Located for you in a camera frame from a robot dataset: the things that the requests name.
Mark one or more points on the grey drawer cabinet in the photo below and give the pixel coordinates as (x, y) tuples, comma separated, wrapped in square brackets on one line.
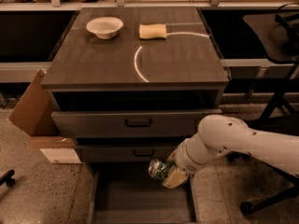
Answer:
[(181, 72)]

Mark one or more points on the yellow sponge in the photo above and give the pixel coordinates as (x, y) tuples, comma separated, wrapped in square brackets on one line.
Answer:
[(152, 31)]

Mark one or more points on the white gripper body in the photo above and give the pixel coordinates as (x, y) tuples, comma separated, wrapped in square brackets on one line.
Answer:
[(184, 161)]

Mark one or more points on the grey middle drawer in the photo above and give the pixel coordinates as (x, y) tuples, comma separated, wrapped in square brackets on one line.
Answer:
[(125, 152)]

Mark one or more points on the black chair caster left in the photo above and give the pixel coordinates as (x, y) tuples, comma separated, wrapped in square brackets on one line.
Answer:
[(8, 179)]

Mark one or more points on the brown cardboard box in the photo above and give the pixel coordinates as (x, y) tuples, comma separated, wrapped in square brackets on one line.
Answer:
[(32, 115)]

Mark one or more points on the grey open bottom drawer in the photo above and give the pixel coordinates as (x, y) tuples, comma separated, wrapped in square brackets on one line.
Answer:
[(124, 193)]

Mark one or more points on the grey top drawer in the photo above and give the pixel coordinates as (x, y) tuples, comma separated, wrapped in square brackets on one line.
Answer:
[(129, 124)]

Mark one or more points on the green soda can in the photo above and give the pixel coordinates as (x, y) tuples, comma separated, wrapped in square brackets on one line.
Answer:
[(159, 169)]

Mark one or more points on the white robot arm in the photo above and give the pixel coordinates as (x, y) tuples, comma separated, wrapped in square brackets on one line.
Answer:
[(218, 135)]

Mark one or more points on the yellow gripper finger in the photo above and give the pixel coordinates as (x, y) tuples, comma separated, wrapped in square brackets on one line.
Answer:
[(172, 156), (176, 177)]

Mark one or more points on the white bowl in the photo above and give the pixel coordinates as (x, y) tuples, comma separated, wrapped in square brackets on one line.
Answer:
[(104, 27)]

